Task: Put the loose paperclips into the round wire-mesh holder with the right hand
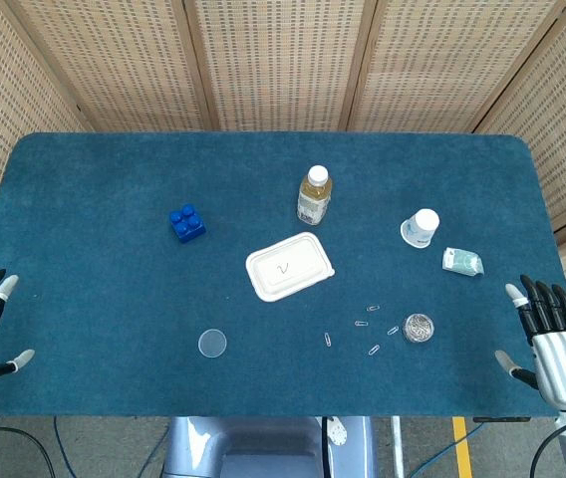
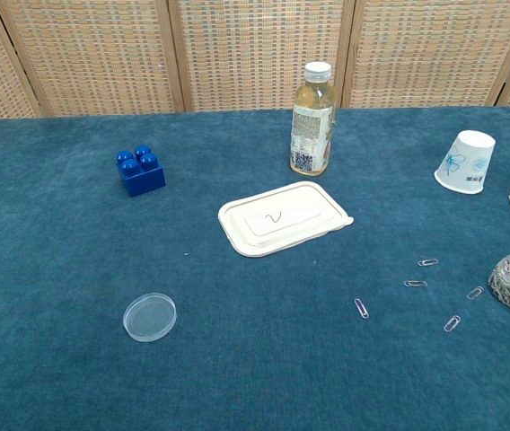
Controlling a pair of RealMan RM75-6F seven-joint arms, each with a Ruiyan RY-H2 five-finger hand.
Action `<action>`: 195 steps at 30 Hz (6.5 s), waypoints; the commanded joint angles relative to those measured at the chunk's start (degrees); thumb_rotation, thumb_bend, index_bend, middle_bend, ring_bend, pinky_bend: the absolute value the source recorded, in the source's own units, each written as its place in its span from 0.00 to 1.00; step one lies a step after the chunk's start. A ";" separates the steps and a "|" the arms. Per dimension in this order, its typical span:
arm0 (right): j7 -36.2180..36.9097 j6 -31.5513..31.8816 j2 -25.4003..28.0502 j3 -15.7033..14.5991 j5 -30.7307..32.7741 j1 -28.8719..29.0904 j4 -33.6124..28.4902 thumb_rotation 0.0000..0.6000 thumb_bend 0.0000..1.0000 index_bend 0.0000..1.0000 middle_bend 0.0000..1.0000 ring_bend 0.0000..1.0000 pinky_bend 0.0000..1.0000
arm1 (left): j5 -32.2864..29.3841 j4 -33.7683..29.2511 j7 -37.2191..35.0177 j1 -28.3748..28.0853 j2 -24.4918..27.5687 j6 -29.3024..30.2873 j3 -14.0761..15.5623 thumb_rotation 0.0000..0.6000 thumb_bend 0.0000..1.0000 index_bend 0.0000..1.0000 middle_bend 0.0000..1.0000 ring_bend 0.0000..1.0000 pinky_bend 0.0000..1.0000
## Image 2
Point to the silver paper clip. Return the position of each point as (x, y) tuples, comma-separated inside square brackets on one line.
[(365, 314), (422, 263), (448, 328), (407, 283), (470, 296)]

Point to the beige food container lid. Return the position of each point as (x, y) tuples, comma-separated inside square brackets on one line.
[(282, 217)]

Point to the clear round plastic lid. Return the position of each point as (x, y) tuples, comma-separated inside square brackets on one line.
[(149, 319)]

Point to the yellow tea bottle white cap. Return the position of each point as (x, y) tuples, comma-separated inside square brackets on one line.
[(311, 130)]

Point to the blue toy building block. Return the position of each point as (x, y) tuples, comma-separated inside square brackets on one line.
[(143, 179)]

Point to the woven wooden folding screen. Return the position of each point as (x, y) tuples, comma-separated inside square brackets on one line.
[(255, 49)]

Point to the white paper cup blue print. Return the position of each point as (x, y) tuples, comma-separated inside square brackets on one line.
[(466, 166)]

